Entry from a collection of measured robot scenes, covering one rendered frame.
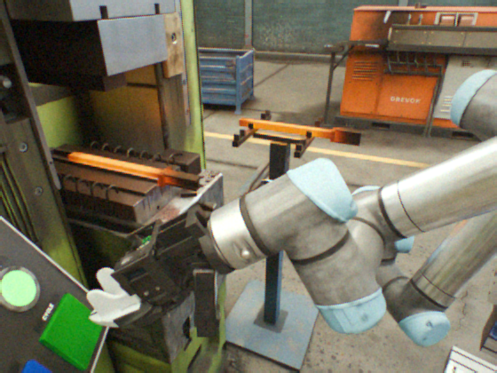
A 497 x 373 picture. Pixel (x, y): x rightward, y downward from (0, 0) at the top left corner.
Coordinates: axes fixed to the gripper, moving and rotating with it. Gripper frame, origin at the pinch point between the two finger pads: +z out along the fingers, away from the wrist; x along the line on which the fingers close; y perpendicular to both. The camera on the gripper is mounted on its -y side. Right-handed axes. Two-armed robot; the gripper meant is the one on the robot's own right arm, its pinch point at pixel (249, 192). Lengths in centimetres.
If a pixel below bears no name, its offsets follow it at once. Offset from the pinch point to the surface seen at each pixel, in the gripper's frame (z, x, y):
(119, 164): 37.2, -0.5, -0.5
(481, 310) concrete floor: -90, 93, 100
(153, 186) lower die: 23.9, -4.1, 1.3
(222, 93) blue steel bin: 175, 342, 75
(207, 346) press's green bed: 23, 12, 84
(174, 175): 19.8, -0.8, -0.9
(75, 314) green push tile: 8.8, -42.6, -1.7
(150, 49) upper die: 23.9, 1.4, -29.8
